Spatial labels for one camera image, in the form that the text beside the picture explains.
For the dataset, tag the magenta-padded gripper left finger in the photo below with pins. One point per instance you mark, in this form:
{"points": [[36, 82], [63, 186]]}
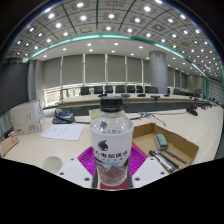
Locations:
{"points": [[84, 162]]}

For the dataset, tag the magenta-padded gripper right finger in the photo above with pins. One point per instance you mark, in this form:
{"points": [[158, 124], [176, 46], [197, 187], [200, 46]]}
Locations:
{"points": [[138, 161]]}

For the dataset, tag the clear bottle with white label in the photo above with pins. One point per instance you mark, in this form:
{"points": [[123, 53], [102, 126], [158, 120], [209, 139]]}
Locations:
{"points": [[111, 140]]}

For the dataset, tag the thick black and silver marker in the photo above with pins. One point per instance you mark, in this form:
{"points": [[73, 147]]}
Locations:
{"points": [[161, 161]]}

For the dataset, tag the green whiteboard eraser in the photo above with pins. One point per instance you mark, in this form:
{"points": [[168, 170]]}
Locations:
{"points": [[161, 141]]}

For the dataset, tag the white printed paper sheet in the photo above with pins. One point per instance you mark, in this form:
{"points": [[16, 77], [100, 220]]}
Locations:
{"points": [[63, 131]]}

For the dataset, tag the thin black pen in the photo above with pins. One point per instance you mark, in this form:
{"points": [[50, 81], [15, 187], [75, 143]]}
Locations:
{"points": [[176, 157]]}

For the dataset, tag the small open white cardboard box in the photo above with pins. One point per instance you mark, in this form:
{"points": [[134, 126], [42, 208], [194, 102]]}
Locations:
{"points": [[133, 115]]}

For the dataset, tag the open brown box, red side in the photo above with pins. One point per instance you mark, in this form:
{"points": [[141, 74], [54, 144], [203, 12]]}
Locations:
{"points": [[181, 143]]}

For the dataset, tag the black desk telephone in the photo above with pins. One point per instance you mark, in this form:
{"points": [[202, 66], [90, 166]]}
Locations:
{"points": [[63, 117]]}

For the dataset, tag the row of black office chairs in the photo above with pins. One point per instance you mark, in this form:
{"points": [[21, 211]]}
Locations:
{"points": [[120, 89]]}

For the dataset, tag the brown paper envelope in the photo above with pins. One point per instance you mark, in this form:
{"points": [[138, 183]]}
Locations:
{"points": [[8, 144]]}

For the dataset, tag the group of round ceiling lights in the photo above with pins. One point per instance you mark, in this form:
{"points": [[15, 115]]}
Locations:
{"points": [[83, 17]]}

